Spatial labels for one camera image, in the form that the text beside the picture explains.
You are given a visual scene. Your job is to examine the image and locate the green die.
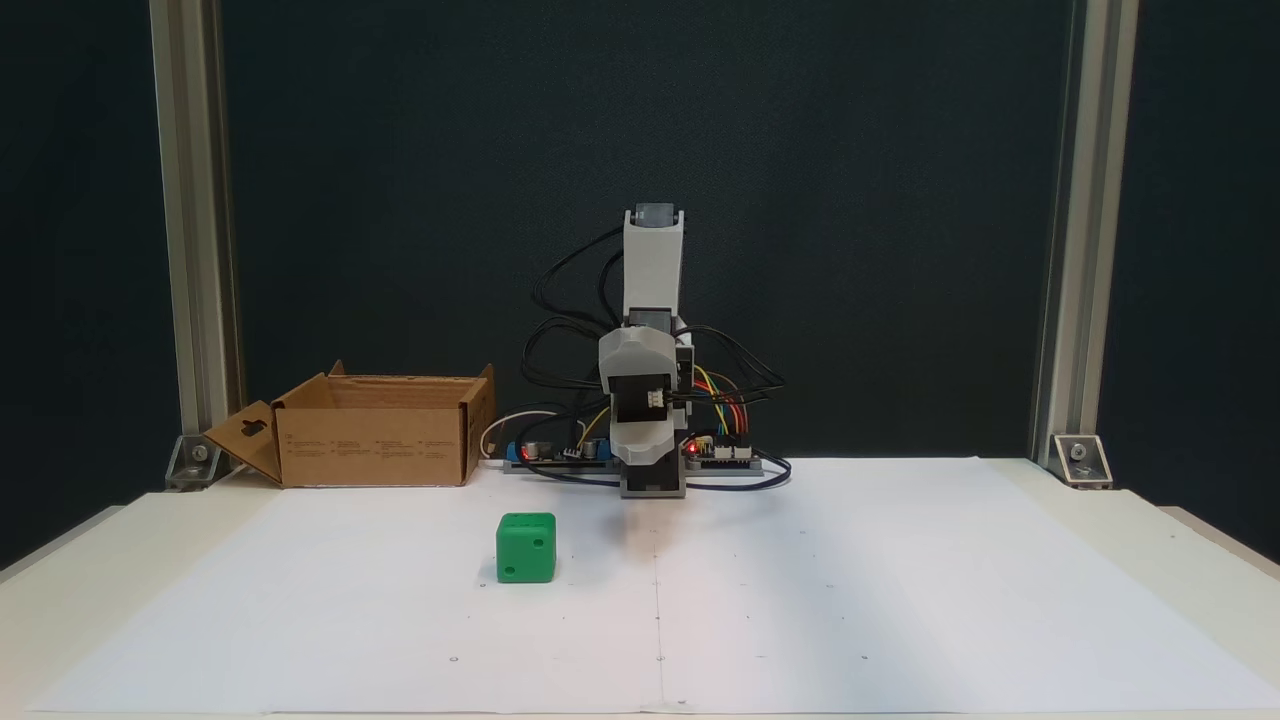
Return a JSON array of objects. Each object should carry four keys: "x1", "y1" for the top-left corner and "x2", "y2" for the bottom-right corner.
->
[{"x1": 496, "y1": 513, "x2": 557, "y2": 584}]

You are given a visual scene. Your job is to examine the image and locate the blue circuit board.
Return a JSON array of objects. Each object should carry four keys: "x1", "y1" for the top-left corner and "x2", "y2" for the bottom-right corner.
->
[{"x1": 503, "y1": 437, "x2": 623, "y2": 476}]

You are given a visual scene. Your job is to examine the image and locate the open cardboard box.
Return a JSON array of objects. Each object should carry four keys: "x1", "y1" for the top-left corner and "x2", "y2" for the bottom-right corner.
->
[{"x1": 205, "y1": 360, "x2": 497, "y2": 489}]

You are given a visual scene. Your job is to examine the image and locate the circuit board with jumper wires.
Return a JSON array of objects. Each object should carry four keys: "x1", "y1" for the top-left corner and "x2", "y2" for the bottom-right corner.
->
[{"x1": 685, "y1": 435, "x2": 764, "y2": 476}]

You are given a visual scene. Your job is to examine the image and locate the coloured jumper wires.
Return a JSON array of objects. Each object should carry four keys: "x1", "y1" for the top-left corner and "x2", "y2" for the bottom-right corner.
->
[{"x1": 693, "y1": 365, "x2": 751, "y2": 441}]

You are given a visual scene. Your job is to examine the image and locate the thick dark cable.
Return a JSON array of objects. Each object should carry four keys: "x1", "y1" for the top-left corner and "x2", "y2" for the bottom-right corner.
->
[{"x1": 520, "y1": 455, "x2": 794, "y2": 493}]

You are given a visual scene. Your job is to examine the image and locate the black motor wire bundle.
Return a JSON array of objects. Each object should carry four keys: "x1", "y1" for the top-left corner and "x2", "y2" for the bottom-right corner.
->
[{"x1": 522, "y1": 228, "x2": 786, "y2": 421}]

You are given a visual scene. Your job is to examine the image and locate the white cable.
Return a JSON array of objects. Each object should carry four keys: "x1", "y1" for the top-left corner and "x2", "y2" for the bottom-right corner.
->
[{"x1": 482, "y1": 410, "x2": 563, "y2": 461}]

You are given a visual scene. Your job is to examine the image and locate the metal corner bracket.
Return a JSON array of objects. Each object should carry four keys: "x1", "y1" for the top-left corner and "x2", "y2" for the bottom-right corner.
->
[
  {"x1": 1050, "y1": 433, "x2": 1114, "y2": 489},
  {"x1": 165, "y1": 433, "x2": 223, "y2": 491}
]

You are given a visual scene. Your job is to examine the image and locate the aluminium frame post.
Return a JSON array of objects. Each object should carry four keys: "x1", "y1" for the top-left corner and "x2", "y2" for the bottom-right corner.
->
[
  {"x1": 1030, "y1": 0, "x2": 1141, "y2": 461},
  {"x1": 150, "y1": 0, "x2": 244, "y2": 441}
]

